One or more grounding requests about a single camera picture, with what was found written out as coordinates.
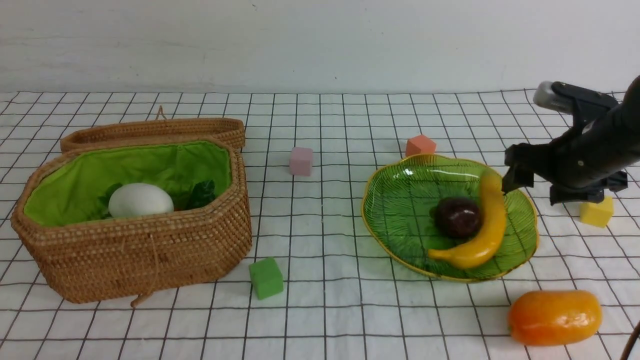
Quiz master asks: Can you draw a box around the woven rattan basket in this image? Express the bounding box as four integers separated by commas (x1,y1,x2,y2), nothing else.
11,135,252,307

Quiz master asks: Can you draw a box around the orange mango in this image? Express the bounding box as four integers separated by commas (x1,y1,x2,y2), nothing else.
507,289,602,347

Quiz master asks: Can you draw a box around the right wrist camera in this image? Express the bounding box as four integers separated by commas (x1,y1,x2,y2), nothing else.
533,80,618,133

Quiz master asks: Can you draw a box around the yellow banana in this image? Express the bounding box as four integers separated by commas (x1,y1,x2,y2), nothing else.
426,170,507,270

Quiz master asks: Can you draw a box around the green foam cube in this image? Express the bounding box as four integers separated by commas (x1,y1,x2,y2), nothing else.
248,257,284,300

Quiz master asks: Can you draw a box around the orange foam cube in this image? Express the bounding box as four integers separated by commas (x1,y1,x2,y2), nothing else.
404,134,437,158

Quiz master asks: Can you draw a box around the white radish with leaves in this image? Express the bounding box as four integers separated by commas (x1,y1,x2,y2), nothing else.
98,179,217,220

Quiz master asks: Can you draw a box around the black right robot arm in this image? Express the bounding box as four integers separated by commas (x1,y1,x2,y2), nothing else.
502,79,640,205

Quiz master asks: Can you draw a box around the pink foam cube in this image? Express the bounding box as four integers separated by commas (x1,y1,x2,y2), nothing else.
289,146,314,177

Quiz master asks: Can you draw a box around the green glass leaf plate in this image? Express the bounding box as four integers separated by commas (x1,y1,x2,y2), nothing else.
361,153,540,283

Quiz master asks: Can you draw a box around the yellow foam cube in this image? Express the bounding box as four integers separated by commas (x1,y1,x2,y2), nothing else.
579,196,615,228

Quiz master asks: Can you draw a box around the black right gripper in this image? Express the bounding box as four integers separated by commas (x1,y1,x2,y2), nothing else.
502,107,640,206

